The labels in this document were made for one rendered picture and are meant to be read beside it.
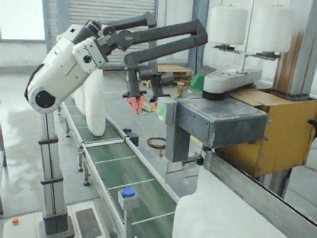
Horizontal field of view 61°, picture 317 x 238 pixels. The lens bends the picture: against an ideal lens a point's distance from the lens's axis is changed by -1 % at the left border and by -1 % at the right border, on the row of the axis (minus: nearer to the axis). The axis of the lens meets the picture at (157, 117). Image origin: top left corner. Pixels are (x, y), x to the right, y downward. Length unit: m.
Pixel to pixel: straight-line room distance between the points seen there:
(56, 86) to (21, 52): 7.03
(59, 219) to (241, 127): 1.35
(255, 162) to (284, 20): 0.54
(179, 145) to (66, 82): 0.65
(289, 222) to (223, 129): 0.33
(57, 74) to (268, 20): 0.95
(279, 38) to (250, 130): 0.35
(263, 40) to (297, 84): 0.29
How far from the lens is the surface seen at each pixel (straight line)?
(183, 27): 1.37
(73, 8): 8.45
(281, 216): 0.96
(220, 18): 1.26
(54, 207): 1.86
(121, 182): 2.23
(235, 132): 0.92
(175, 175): 1.19
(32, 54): 8.46
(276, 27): 1.08
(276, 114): 1.14
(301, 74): 1.28
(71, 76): 1.39
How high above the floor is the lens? 1.62
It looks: 20 degrees down
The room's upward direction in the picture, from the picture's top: 3 degrees clockwise
